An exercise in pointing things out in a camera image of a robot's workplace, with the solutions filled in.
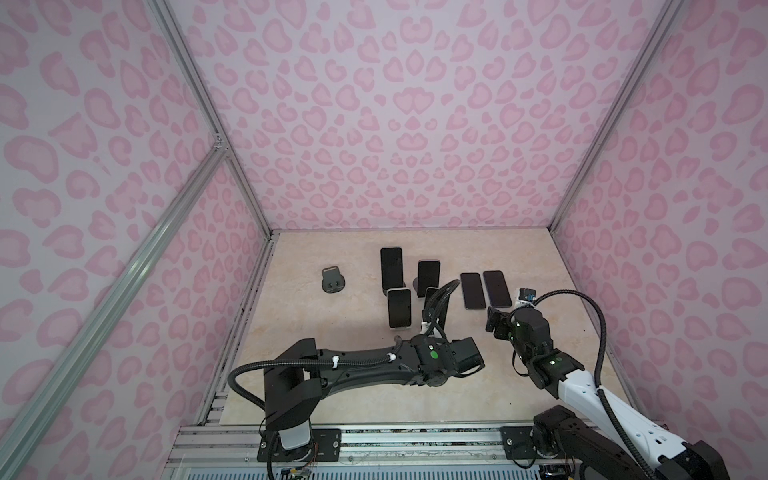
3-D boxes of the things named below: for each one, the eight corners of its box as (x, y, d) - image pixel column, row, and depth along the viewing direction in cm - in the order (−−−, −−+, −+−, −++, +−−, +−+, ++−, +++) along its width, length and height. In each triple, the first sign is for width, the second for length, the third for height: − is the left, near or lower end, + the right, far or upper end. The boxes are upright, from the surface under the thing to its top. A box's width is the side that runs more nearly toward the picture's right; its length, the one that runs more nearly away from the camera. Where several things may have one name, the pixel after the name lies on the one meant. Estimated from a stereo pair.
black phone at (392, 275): (382, 294, 103) (379, 267, 92) (382, 275, 109) (380, 247, 97) (402, 294, 103) (403, 267, 91) (402, 275, 109) (402, 247, 97)
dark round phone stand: (325, 293, 104) (320, 279, 98) (327, 280, 108) (323, 266, 101) (344, 292, 104) (340, 279, 98) (345, 280, 107) (342, 266, 101)
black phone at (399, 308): (388, 329, 95) (387, 306, 84) (388, 312, 99) (387, 288, 88) (410, 329, 95) (411, 306, 84) (409, 312, 99) (411, 288, 88)
